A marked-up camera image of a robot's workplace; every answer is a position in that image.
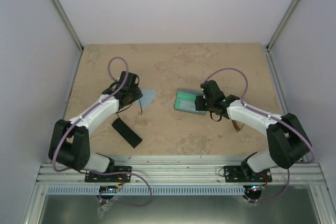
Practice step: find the right aluminium corner post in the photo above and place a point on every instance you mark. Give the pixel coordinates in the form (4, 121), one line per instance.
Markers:
(283, 22)

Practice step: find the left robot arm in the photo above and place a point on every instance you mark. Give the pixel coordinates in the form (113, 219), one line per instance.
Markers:
(70, 141)

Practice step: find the brown frame sunglasses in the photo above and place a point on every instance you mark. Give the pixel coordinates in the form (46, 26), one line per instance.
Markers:
(237, 125)

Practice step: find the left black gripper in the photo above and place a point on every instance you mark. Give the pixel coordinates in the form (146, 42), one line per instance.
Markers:
(138, 94)

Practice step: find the black glasses case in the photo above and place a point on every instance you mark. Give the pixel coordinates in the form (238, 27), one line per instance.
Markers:
(127, 133)

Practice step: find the dark thin-frame sunglasses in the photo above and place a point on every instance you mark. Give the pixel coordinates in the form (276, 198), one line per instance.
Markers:
(125, 88)

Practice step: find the blue-grey glasses case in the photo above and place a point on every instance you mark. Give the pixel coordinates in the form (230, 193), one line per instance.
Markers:
(187, 95)

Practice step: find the left aluminium corner post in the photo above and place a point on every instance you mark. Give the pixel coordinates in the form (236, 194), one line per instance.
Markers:
(66, 22)

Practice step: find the aluminium rail frame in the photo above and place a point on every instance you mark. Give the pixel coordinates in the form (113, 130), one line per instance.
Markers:
(185, 170)

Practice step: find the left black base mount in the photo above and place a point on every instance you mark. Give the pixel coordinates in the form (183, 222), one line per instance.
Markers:
(118, 178)

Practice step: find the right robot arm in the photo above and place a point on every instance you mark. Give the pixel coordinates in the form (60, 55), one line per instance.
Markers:
(287, 140)

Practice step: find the aluminium corner post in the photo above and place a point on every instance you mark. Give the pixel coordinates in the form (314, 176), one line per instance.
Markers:
(283, 22)
(66, 22)

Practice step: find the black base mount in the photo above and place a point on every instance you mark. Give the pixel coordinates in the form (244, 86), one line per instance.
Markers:
(237, 174)
(118, 178)

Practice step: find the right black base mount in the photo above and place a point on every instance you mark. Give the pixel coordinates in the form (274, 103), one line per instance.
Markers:
(237, 174)

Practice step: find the clear plastic wrap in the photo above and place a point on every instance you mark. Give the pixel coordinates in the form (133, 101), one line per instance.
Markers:
(103, 209)

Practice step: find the blue slotted cable duct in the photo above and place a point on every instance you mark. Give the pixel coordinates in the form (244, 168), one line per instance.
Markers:
(143, 190)

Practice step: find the light blue cloth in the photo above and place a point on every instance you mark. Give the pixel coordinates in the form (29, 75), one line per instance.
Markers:
(188, 106)
(147, 98)

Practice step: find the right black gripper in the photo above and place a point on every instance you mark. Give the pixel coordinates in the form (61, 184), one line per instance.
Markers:
(199, 106)

